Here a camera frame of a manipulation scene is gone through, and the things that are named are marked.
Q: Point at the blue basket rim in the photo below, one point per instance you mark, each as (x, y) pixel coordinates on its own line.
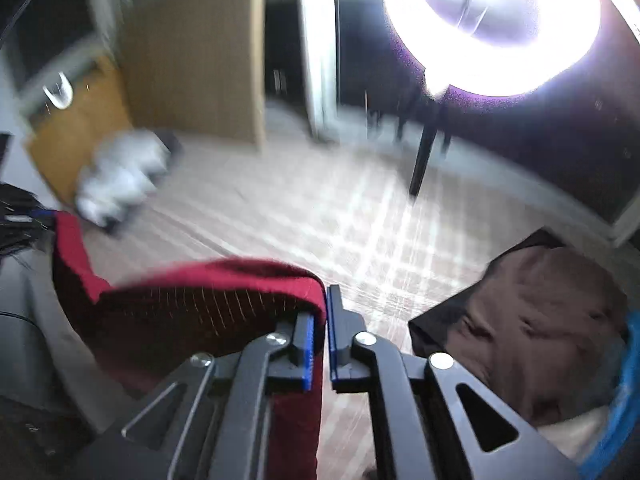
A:
(622, 400)

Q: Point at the grey trousers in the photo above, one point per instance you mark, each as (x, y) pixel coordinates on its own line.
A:
(45, 350)

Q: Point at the white cloth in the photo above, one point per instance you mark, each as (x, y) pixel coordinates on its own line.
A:
(575, 430)

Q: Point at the brown garment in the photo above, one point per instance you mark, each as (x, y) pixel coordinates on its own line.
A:
(545, 320)

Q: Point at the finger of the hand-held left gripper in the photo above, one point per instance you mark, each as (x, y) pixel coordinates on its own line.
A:
(25, 220)

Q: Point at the black garment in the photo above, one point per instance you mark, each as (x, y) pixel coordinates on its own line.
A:
(450, 332)

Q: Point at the white plastic bag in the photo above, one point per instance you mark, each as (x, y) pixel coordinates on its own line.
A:
(122, 180)

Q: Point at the wooden cabinet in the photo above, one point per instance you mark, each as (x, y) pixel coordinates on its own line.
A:
(195, 55)

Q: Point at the dark red cloth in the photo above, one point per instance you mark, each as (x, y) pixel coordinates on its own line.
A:
(200, 310)

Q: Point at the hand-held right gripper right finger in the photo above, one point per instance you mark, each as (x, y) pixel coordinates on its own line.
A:
(332, 340)

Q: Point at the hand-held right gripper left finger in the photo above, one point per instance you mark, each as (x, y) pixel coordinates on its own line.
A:
(306, 355)

